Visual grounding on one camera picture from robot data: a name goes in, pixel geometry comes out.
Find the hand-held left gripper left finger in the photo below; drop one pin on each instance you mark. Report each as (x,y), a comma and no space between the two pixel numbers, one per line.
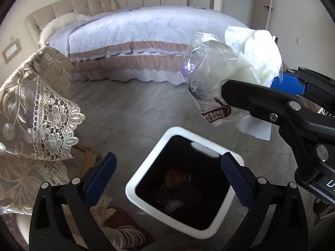
(100,177)

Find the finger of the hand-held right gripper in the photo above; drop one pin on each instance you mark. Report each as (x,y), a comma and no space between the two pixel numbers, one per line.
(288,83)
(256,102)

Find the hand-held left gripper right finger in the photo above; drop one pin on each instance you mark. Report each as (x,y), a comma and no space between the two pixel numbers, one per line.
(236,180)

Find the white trash bin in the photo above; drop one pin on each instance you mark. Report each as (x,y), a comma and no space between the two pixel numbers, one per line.
(136,188)

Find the white tissue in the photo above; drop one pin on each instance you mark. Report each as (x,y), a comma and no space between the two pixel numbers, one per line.
(261,57)

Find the clear plastic bag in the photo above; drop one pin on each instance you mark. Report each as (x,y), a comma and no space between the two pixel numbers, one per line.
(209,57)

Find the red cloth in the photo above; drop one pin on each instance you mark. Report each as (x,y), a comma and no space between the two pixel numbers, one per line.
(120,217)

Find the crumpled dark wrapper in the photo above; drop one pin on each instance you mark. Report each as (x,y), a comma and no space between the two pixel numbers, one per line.
(178,177)

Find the small white paper scrap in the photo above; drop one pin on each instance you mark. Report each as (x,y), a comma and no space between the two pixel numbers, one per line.
(174,205)

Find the striped cloth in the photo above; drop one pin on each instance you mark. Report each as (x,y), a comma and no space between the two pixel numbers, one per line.
(130,238)

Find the cream lace tablecloth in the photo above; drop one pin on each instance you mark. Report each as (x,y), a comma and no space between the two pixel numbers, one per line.
(52,109)

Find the beige seat cushion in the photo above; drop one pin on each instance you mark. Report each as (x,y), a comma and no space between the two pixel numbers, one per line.
(23,227)

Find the bed with lilac bedspread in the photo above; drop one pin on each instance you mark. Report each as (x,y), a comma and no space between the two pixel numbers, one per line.
(146,28)

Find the white fluffy pillow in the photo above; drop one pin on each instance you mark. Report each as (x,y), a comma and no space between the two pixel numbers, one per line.
(62,22)

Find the beige tufted headboard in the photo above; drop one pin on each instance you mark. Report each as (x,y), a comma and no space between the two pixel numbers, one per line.
(78,4)

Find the wooden table frame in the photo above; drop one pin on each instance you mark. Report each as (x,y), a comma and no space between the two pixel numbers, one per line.
(90,159)

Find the decorative wall switch frame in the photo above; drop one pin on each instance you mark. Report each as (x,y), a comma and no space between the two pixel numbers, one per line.
(11,49)

